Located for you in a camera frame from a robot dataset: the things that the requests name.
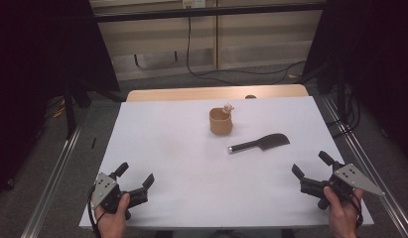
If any white table cover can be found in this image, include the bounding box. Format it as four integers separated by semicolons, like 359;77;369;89
78;96;374;230

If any wall power outlet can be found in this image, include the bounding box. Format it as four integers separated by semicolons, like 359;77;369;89
182;0;206;9

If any person's left hand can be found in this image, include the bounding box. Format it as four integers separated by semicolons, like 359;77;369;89
93;192;131;238

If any black cleaver knife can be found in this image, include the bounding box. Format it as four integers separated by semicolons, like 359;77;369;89
227;133;291;155

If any metal floor rail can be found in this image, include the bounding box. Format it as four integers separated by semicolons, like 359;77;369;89
320;94;408;238
21;108;90;238

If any person's right hand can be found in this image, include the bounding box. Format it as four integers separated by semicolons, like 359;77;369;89
323;185;364;238

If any bundle of black cables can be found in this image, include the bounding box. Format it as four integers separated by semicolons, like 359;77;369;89
327;83;362;139

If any black horizontal bar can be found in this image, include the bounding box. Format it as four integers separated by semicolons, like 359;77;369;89
91;2;327;24

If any tan cup with small figure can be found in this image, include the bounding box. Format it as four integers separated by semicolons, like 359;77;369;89
208;102;235;136

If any black curtain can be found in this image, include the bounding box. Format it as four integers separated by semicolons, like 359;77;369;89
0;0;122;199
302;0;408;163

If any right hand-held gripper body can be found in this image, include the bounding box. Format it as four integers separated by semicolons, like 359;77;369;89
315;162;386;211

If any black metal stand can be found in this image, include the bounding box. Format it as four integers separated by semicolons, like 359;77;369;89
61;77;125;140
315;59;349;115

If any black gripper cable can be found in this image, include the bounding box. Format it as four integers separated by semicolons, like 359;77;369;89
87;186;103;238
346;191;364;230

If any long black floor cable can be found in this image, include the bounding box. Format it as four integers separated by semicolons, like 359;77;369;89
186;14;308;86

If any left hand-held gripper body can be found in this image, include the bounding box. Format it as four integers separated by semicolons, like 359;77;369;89
91;172;140;221

